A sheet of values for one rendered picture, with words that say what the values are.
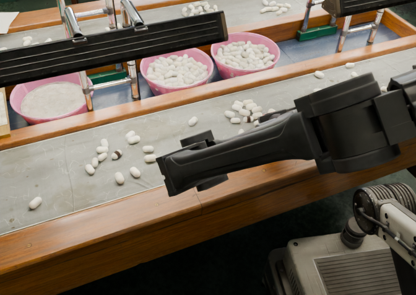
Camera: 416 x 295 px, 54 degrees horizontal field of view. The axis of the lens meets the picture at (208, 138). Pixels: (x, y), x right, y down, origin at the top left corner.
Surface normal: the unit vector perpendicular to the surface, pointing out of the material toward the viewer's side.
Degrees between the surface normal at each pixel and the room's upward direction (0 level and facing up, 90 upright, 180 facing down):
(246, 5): 0
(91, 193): 0
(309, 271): 0
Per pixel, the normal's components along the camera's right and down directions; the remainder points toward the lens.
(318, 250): 0.03, -0.71
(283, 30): 0.39, 0.66
